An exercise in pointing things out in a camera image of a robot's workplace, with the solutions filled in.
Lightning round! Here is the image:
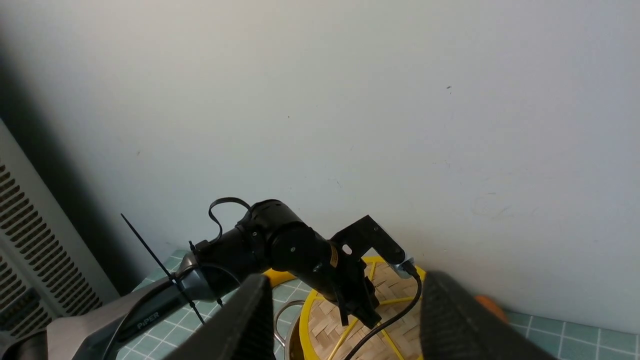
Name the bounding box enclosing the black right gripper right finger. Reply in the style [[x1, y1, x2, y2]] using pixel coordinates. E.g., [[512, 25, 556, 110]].
[[420, 271, 554, 360]]

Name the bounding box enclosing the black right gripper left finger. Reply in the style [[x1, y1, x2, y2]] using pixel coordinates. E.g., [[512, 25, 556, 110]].
[[166, 274, 275, 360]]

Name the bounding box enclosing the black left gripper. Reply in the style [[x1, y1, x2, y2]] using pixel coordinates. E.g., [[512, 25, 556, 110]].
[[310, 243, 381, 328]]

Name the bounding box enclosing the yellow-rimmed woven steamer lid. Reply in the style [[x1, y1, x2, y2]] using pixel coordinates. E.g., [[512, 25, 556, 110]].
[[298, 256, 423, 360]]

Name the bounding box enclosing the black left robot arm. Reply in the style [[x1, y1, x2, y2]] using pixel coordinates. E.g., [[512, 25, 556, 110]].
[[1, 197, 381, 360]]

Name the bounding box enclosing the stainless steel pot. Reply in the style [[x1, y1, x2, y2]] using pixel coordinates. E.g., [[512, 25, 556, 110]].
[[273, 300, 306, 360]]

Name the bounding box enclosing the brown bread roll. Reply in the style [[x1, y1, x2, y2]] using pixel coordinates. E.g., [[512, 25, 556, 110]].
[[474, 295, 509, 324]]

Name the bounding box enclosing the green checkered tablecloth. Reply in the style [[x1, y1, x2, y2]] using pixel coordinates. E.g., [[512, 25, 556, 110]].
[[116, 250, 639, 360]]

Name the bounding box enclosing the white perforated radiator panel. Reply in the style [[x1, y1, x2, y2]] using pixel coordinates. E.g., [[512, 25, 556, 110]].
[[0, 124, 119, 346]]

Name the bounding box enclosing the black camera cable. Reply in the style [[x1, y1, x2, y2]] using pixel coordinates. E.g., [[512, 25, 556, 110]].
[[342, 265, 424, 360]]

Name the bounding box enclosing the black cable tie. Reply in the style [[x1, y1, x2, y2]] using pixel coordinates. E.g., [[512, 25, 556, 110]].
[[120, 213, 205, 325]]

